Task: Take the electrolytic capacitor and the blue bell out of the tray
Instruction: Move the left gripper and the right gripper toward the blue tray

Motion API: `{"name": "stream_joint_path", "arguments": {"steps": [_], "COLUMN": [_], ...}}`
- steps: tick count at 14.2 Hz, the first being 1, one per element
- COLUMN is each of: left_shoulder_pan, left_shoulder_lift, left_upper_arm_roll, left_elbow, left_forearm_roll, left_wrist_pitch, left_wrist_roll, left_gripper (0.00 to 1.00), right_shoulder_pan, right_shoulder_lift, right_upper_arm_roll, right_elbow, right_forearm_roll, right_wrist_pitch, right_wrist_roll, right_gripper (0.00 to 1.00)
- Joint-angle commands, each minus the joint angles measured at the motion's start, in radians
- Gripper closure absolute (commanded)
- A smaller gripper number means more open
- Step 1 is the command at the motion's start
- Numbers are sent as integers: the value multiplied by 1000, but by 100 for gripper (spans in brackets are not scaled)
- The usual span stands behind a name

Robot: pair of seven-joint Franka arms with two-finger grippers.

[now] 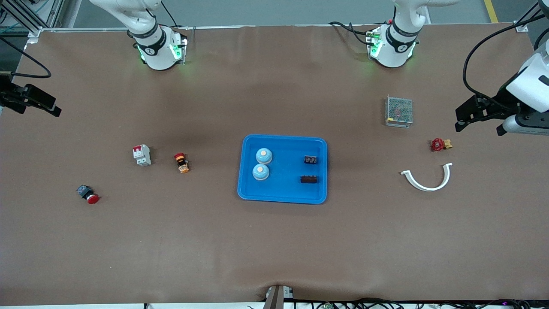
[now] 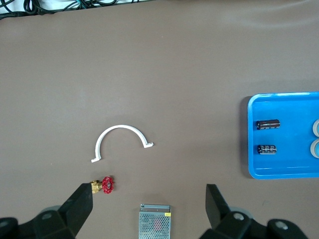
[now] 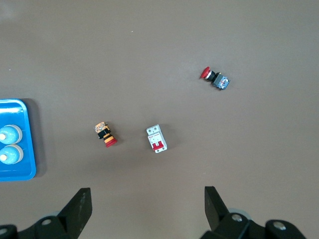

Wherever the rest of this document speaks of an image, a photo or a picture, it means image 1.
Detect blue plastic tray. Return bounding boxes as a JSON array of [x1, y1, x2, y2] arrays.
[[237, 134, 328, 205]]

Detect metal mesh power supply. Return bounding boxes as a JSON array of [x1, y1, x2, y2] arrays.
[[385, 96, 413, 128]]

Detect white curved plastic clip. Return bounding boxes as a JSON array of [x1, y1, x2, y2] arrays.
[[400, 162, 453, 192]]

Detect red mushroom push button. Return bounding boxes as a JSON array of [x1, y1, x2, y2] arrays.
[[76, 185, 100, 204]]

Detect white red circuit breaker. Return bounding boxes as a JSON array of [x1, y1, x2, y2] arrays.
[[133, 145, 152, 167]]

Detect brown table mat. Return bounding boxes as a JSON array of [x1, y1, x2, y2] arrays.
[[0, 24, 549, 306]]

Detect grey metal table clamp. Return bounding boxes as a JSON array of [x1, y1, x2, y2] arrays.
[[262, 284, 295, 309]]

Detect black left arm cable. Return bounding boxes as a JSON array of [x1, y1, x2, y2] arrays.
[[462, 14, 549, 100]]

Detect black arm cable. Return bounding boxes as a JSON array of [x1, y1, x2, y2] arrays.
[[462, 14, 549, 100], [0, 36, 52, 79]]

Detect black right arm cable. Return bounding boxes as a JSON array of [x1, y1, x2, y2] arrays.
[[0, 36, 52, 79]]

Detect aluminium frame corner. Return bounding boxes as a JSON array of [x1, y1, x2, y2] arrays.
[[515, 0, 549, 33], [0, 0, 65, 41]]

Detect black base cables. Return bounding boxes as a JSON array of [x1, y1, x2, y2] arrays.
[[329, 21, 374, 47]]

